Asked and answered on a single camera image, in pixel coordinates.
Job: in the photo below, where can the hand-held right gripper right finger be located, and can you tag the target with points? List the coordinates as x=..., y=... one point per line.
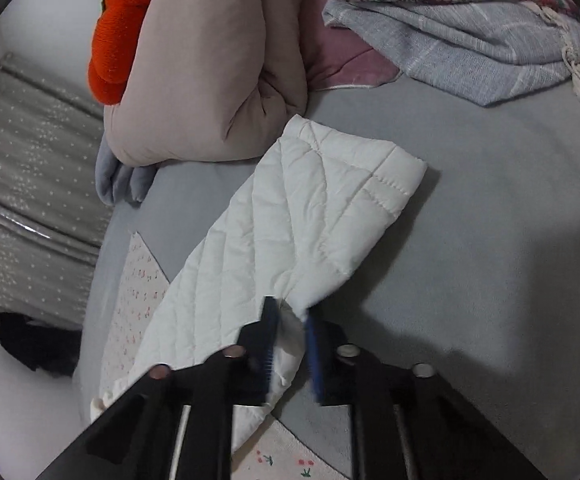
x=314, y=355

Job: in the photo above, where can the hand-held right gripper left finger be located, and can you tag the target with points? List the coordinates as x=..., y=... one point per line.
x=270, y=341

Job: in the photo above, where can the white quilted blanket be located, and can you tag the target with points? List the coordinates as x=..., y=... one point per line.
x=280, y=220

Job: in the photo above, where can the cherry print sheet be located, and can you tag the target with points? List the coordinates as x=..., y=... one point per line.
x=134, y=300

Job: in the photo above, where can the grey bed sheet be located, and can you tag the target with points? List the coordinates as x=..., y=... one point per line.
x=470, y=210

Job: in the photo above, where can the blue-grey folded blanket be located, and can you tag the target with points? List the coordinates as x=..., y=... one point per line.
x=114, y=180

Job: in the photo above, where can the dark cloth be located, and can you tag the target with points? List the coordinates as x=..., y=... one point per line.
x=34, y=345

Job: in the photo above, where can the pink cloth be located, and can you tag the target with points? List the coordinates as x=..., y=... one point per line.
x=340, y=60

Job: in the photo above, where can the pink pillow with pumpkin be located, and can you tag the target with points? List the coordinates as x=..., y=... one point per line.
x=194, y=60

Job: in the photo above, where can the grey dotted curtain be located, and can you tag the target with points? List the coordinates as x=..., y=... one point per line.
x=19, y=185

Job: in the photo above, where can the grey checked blanket with tassels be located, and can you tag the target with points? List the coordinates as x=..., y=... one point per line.
x=445, y=40

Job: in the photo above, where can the orange pumpkin plush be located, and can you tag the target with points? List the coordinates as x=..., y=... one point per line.
x=119, y=25

